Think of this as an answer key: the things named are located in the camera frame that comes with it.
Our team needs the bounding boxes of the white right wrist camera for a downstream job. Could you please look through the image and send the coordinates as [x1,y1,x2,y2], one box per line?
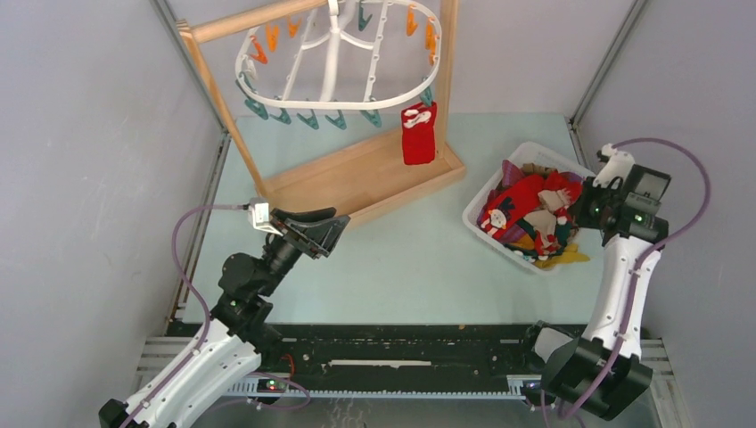
[593,144,636,188]

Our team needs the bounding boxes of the red Santa sock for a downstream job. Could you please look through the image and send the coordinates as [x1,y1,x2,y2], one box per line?
[400,102,438,166]

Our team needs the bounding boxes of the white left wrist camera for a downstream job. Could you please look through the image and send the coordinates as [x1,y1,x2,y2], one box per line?
[246,197,281,235]

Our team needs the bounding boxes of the white oval clip hanger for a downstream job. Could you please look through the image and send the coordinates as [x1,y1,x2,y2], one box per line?
[234,1,442,111]

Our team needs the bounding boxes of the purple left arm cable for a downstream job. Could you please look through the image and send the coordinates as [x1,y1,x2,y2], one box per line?
[118,203,311,428]

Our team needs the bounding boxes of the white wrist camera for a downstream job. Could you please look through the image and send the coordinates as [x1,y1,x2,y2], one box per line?
[246,197,281,235]
[593,144,636,188]

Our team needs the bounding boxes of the red snowman sock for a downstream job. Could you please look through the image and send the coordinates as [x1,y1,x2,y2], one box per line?
[479,175,545,238]

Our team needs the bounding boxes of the wooden hanger stand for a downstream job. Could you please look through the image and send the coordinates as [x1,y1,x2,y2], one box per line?
[175,1,465,225]

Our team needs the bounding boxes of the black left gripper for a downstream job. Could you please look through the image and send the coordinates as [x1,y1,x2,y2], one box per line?
[259,208,350,296]

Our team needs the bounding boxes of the pile of colourful socks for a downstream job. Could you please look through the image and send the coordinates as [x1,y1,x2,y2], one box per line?
[474,160,590,270]

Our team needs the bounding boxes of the orange clothespin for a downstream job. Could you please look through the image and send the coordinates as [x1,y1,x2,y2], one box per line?
[424,17,437,66]
[265,22,280,53]
[406,4,419,37]

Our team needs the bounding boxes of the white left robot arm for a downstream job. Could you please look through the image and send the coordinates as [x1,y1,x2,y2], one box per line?
[98,202,350,427]

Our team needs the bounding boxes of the red beige zigzag sock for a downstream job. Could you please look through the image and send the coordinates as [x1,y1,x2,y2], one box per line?
[538,171,583,225]

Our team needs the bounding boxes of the teal clothespin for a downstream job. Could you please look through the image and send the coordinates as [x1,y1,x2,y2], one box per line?
[419,76,434,108]
[325,109,348,130]
[360,109,382,128]
[357,0,373,32]
[296,109,320,130]
[268,107,292,125]

